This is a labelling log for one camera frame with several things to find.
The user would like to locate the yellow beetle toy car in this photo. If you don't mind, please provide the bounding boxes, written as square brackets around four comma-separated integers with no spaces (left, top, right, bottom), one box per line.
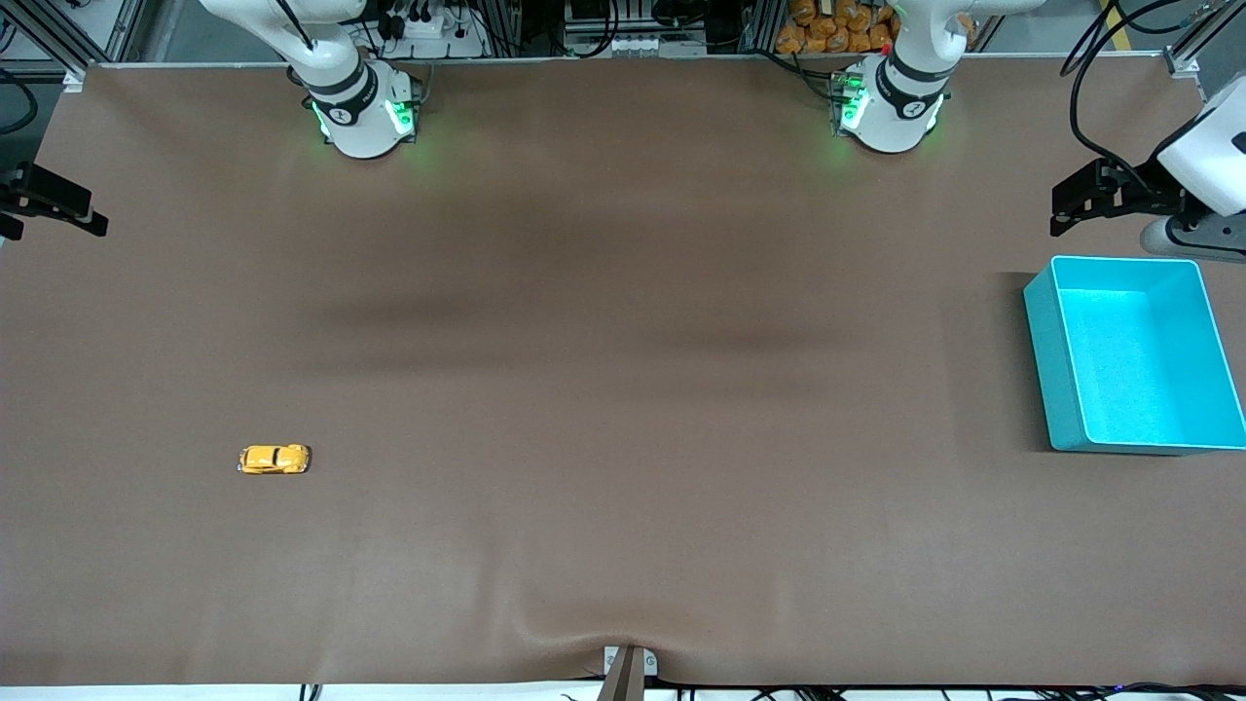
[238,444,312,476]

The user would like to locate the teal plastic bin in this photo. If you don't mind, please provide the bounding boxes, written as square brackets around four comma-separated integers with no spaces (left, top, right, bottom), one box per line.
[1022,255,1246,456]

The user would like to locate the orange packaged goods pile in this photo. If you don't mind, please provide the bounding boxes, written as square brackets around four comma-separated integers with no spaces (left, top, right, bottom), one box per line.
[775,0,901,55]

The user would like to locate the white power strip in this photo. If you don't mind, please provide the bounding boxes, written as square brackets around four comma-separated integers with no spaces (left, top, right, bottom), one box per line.
[382,8,490,59]

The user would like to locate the grey metal clamp plate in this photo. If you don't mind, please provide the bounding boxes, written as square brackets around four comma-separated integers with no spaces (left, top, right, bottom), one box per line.
[603,645,659,679]

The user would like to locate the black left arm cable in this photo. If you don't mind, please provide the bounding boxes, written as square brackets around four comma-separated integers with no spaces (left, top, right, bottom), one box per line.
[1060,0,1246,188]

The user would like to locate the aluminium frame profile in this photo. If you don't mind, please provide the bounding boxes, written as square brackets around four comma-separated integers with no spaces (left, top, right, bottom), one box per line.
[0,0,147,77]
[1163,0,1246,79]

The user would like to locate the brown camera mount bar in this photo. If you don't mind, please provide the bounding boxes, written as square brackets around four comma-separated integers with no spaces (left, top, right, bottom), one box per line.
[596,648,647,701]

